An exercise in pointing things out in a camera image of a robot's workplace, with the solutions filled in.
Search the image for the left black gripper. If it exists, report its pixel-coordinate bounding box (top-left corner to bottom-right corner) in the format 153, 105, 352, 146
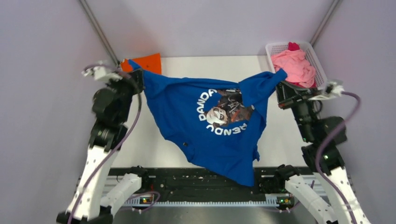
106, 67, 146, 121

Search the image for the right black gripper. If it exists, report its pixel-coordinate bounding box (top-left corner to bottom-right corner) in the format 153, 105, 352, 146
274, 77, 320, 140

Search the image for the blue printed t-shirt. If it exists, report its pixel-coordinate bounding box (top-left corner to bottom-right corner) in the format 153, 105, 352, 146
143, 70, 286, 187

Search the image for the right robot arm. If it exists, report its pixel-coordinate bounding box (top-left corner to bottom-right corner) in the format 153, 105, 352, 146
273, 81, 369, 224

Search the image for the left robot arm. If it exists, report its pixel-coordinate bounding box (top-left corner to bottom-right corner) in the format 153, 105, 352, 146
56, 65, 150, 224

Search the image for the pink t-shirt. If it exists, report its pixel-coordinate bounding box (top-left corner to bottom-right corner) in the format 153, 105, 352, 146
270, 49, 316, 88

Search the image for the white plastic basket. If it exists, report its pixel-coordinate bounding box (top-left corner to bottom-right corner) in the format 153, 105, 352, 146
265, 41, 327, 87

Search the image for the magenta t-shirt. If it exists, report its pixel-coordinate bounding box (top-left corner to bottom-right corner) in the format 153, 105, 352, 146
288, 42, 316, 88

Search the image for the folded orange t-shirt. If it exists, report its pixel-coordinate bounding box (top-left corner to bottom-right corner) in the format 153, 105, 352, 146
120, 53, 162, 75

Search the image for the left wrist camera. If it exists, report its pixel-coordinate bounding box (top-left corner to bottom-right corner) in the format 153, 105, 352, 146
81, 63, 122, 82

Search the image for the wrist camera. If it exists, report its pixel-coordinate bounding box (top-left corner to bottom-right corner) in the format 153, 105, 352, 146
81, 63, 122, 82
308, 80, 344, 101

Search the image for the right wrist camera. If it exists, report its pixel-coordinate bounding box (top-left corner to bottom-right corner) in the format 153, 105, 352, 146
308, 80, 344, 101

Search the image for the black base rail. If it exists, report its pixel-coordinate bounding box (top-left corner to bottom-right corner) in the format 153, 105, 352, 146
105, 167, 307, 203

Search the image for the white cable duct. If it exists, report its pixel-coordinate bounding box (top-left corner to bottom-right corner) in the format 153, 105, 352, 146
123, 195, 295, 208

